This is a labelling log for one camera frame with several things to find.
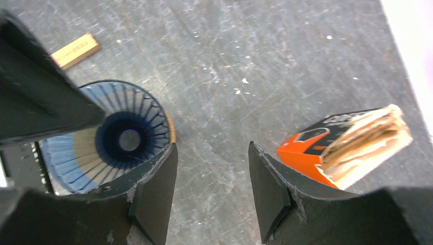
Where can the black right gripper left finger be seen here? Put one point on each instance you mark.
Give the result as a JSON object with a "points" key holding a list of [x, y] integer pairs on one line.
{"points": [[135, 208]]}

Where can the blue plastic coffee dripper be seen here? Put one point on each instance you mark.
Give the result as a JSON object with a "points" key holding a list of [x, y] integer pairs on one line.
{"points": [[134, 130]]}

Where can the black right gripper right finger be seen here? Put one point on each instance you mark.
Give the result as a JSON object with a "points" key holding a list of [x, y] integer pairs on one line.
{"points": [[292, 208]]}

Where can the orange coffee filter box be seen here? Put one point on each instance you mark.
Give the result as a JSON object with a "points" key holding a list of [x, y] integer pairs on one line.
{"points": [[341, 149]]}

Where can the small wooden block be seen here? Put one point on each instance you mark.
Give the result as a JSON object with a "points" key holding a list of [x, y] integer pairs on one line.
{"points": [[76, 51]]}

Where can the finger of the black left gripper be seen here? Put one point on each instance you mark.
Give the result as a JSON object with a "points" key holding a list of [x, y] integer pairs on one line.
{"points": [[38, 99]]}

